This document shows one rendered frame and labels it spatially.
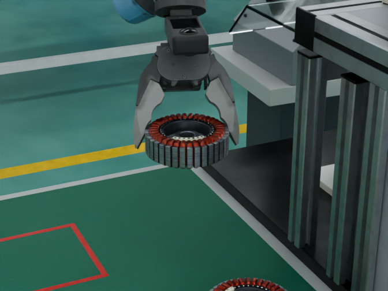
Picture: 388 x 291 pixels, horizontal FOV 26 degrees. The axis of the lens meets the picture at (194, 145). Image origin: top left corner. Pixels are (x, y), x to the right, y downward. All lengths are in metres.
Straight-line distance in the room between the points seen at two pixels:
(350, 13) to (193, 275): 0.41
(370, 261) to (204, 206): 0.39
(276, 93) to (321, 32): 0.82
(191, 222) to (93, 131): 2.23
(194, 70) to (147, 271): 0.28
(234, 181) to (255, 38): 0.65
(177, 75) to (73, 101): 2.71
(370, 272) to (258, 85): 0.90
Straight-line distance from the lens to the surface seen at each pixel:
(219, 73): 1.13
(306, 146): 1.13
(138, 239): 1.25
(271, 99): 1.83
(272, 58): 1.91
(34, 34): 4.82
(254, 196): 1.33
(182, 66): 1.13
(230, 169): 1.41
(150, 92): 1.12
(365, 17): 1.03
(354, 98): 1.01
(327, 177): 1.37
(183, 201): 1.35
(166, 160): 1.08
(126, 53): 3.88
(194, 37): 1.05
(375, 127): 0.97
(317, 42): 1.03
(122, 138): 3.42
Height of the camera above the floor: 1.39
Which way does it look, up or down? 25 degrees down
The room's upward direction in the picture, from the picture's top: straight up
